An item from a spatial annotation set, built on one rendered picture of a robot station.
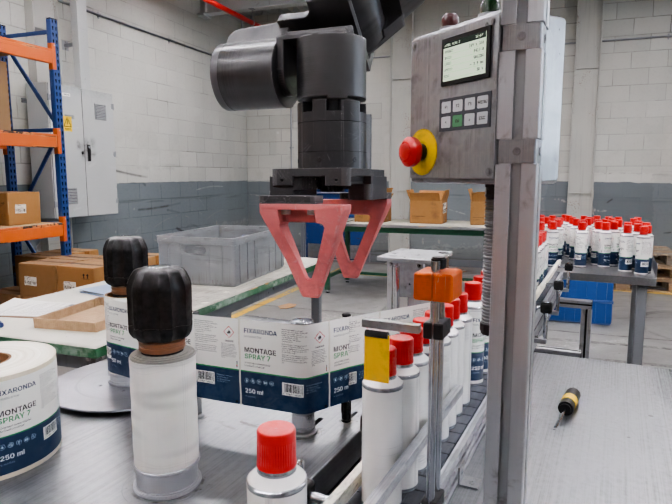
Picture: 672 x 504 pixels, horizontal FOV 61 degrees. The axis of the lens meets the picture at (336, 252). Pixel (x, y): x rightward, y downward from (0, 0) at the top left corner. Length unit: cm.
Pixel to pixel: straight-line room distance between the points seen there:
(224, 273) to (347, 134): 216
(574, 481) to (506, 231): 48
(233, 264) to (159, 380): 183
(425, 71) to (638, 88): 755
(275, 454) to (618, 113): 788
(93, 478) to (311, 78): 65
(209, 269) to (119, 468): 177
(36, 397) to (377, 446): 49
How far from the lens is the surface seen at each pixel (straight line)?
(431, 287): 60
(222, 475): 87
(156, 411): 78
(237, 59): 50
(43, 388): 95
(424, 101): 77
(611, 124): 821
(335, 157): 46
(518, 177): 67
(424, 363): 81
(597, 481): 103
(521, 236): 66
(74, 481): 92
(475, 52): 70
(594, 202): 818
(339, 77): 46
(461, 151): 71
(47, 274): 469
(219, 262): 259
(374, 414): 72
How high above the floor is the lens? 130
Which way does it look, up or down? 8 degrees down
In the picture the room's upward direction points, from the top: straight up
